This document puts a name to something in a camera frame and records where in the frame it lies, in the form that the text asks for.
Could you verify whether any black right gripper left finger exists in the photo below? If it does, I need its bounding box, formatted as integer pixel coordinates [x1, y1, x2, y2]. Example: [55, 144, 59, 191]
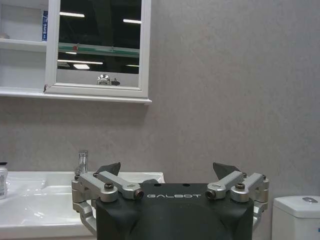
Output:
[71, 161, 144, 236]

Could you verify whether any chrome faucet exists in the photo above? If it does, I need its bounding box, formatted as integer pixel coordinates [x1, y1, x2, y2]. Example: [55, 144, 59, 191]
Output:
[74, 149, 89, 176]

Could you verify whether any white bottle with dark cap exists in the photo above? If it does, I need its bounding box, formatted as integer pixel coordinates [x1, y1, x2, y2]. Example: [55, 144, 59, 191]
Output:
[0, 161, 9, 200]

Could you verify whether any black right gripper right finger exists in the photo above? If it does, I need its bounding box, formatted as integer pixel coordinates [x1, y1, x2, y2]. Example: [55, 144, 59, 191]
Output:
[205, 161, 270, 232]

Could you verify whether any white ceramic washbasin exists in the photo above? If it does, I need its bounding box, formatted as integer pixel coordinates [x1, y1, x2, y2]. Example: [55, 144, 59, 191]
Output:
[0, 171, 165, 237]

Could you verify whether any blue and white box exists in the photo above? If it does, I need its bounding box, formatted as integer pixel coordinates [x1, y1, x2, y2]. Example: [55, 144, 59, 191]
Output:
[41, 9, 49, 41]

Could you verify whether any white framed cabinet mirror door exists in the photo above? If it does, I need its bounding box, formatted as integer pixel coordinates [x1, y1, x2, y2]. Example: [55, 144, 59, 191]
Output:
[44, 0, 152, 99]

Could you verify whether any white toilet tank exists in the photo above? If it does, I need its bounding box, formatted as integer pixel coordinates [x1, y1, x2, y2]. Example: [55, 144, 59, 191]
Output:
[271, 195, 320, 240]

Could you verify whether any white wall cabinet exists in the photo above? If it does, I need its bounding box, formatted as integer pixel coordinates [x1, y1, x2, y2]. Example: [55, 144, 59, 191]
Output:
[0, 0, 153, 105]

